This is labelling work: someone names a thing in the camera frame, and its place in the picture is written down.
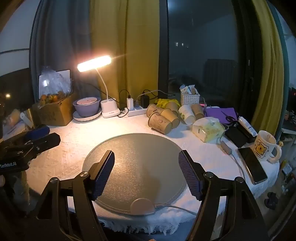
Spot white tube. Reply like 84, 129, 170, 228
238, 116, 258, 137

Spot white textured tablecloth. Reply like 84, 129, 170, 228
23, 111, 279, 234

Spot cardboard box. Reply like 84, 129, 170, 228
32, 93, 77, 127

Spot white bear print mug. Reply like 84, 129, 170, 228
253, 130, 282, 164

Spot purple notebook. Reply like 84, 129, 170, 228
205, 107, 238, 122

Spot black charger cable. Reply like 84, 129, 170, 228
118, 89, 131, 118

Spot grey mat cable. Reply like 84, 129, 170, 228
154, 203, 197, 216

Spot round grey heating mat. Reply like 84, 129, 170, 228
82, 133, 187, 216

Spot purple bowl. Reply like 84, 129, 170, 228
73, 97, 101, 117

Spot black window frame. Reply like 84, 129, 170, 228
158, 0, 169, 98

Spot yellow curtain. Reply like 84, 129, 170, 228
89, 0, 160, 109
251, 0, 285, 135

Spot grey charger cable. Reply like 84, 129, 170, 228
136, 89, 176, 100

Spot black smartphone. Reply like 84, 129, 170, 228
237, 147, 268, 185

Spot white power strip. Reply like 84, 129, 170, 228
125, 105, 153, 117

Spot clear plastic bag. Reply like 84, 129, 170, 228
38, 66, 72, 100

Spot bunch of sachets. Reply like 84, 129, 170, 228
180, 85, 199, 95

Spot grey curtain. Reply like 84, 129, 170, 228
30, 0, 93, 102

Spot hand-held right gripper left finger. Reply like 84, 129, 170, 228
35, 150, 115, 241

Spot grey adapter with cable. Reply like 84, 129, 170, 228
220, 139, 247, 183

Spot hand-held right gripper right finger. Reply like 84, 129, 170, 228
179, 150, 270, 241

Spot white paper cup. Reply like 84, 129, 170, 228
178, 105, 196, 126

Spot brown paper cup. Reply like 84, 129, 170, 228
146, 103, 164, 118
191, 103, 205, 120
160, 108, 180, 129
147, 113, 173, 135
165, 101, 179, 114

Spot white plastic basket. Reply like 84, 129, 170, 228
180, 89, 200, 106

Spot yellow tissue packet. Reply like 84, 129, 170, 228
192, 117, 226, 143

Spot pile of small oranges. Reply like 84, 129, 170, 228
38, 91, 67, 104

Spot white desk lamp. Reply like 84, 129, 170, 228
77, 55, 121, 118

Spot black scissors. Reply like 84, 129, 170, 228
221, 110, 238, 124

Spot light purple plate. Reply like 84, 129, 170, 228
73, 108, 102, 121

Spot black pouch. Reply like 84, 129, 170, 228
224, 123, 255, 148

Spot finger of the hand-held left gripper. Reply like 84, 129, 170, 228
3, 124, 51, 145
32, 133, 61, 154

